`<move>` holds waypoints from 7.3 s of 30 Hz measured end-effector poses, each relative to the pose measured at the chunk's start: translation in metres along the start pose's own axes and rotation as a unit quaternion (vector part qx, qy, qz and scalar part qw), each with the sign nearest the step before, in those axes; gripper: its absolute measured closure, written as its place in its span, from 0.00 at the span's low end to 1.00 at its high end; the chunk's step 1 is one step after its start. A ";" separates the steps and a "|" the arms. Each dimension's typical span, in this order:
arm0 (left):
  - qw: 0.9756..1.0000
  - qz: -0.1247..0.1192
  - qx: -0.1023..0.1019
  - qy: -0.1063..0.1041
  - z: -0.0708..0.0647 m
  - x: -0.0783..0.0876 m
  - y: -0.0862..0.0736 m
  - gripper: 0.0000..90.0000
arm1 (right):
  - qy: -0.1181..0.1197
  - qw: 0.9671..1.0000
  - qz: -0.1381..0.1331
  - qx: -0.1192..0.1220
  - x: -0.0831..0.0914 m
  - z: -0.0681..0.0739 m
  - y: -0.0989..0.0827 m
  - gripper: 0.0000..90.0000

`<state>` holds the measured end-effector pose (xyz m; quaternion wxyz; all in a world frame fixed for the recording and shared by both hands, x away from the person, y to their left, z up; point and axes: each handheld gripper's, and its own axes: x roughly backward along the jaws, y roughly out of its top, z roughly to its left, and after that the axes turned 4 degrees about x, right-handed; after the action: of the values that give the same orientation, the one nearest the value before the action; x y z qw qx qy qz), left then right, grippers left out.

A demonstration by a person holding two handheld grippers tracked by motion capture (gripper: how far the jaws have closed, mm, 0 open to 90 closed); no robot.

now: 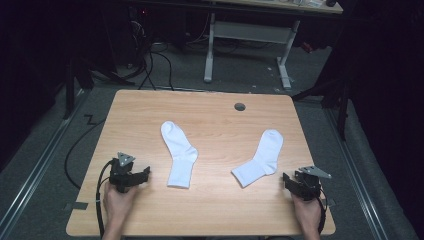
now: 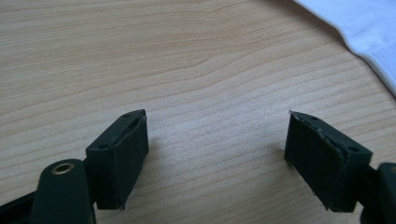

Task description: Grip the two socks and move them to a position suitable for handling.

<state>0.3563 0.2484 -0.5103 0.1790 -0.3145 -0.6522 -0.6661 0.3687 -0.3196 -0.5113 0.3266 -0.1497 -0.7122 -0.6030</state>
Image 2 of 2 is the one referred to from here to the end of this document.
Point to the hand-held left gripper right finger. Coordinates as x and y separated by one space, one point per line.
323 165

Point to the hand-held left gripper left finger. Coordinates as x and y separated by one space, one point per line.
118 168

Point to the white sock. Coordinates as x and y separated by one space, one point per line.
367 28

